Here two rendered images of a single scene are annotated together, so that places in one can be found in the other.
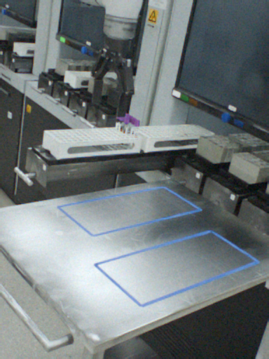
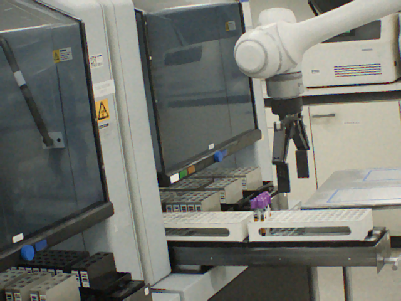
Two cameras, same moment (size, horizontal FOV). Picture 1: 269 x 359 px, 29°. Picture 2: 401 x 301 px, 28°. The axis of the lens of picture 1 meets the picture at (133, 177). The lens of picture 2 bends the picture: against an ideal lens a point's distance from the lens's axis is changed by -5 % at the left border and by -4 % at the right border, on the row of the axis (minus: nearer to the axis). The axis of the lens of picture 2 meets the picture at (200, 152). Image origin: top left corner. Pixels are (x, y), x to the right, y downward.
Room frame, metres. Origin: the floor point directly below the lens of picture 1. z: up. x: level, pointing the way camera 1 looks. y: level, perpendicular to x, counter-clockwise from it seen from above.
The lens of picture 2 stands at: (2.44, 1.81, 1.38)
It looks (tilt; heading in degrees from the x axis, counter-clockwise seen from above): 10 degrees down; 247
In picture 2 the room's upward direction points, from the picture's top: 8 degrees counter-clockwise
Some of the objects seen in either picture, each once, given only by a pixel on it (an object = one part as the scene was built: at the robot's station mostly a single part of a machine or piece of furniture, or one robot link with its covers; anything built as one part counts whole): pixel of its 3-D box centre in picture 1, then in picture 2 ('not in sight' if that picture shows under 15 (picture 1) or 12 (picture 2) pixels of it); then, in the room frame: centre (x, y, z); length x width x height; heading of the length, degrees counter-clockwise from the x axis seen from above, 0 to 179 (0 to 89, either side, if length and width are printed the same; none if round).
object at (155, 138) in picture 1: (171, 139); (195, 228); (1.69, -0.10, 0.83); 0.30 x 0.10 x 0.06; 130
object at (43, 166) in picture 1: (126, 157); (262, 249); (1.57, 0.03, 0.78); 0.73 x 0.14 x 0.09; 130
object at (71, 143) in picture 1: (93, 144); (310, 227); (1.49, 0.14, 0.83); 0.30 x 0.10 x 0.06; 130
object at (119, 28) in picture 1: (119, 26); (284, 84); (1.50, 0.12, 1.18); 0.09 x 0.09 x 0.06
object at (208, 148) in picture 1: (211, 150); (208, 207); (1.59, -0.23, 0.85); 0.12 x 0.02 x 0.06; 40
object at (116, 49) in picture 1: (115, 53); (287, 115); (1.51, 0.12, 1.11); 0.08 x 0.07 x 0.09; 40
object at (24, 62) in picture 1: (64, 63); not in sight; (2.83, 0.49, 0.78); 0.73 x 0.14 x 0.09; 130
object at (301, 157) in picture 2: (122, 105); (302, 164); (1.45, 0.07, 0.98); 0.03 x 0.01 x 0.07; 130
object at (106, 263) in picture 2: (117, 98); (98, 272); (2.02, 0.12, 0.85); 0.12 x 0.02 x 0.06; 40
